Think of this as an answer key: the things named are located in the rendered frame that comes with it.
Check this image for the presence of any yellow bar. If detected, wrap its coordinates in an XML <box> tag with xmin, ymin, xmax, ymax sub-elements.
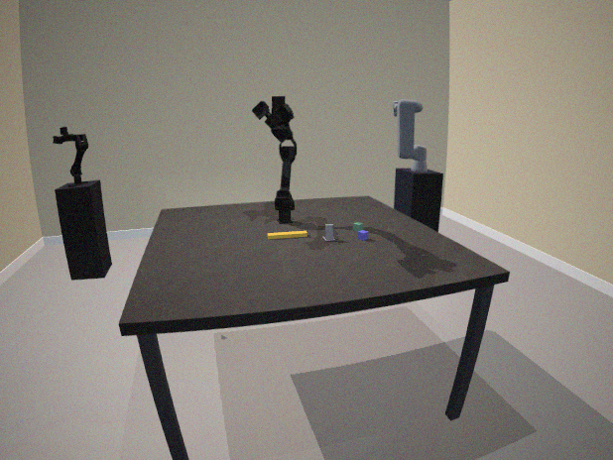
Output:
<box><xmin>267</xmin><ymin>231</ymin><xmax>307</xmax><ymax>239</ymax></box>

